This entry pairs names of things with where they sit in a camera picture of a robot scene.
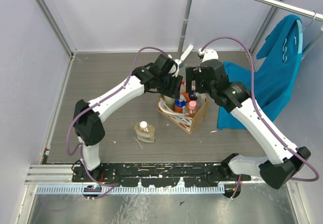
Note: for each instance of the teal blue t-shirt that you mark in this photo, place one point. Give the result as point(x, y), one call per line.
point(274, 81)

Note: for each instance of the orange pump bottle lying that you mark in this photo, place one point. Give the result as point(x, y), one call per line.
point(190, 96)

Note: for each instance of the green bottle white cap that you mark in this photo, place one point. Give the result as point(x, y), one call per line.
point(170, 102)

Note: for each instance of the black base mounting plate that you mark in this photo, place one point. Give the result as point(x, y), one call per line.
point(163, 174)

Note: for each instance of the white slotted cable duct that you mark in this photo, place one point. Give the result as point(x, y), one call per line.
point(82, 189)

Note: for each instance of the orange bottle blue pump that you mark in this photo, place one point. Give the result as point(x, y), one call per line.
point(179, 104)

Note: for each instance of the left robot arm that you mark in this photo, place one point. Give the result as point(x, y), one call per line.
point(90, 116)

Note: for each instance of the white rack base foot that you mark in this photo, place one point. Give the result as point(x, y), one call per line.
point(184, 55)

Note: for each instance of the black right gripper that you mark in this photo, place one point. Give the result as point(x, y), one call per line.
point(193, 73)

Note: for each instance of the pink cap peach bottle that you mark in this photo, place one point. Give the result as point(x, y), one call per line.
point(191, 109)

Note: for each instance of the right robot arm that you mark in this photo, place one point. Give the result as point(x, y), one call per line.
point(283, 158)

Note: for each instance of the metal clothes rack pole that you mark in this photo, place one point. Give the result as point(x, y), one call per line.
point(184, 28)

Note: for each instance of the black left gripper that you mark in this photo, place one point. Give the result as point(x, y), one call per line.
point(172, 89)

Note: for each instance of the horizontal metal rack bar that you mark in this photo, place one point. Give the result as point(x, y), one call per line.
point(293, 9)

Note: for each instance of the light blue clothes hanger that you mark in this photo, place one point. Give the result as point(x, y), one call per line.
point(298, 38)

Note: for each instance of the clear yellowish soap bottle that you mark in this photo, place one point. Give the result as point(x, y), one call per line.
point(145, 132)

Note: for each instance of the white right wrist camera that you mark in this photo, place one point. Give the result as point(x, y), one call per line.
point(207, 54)

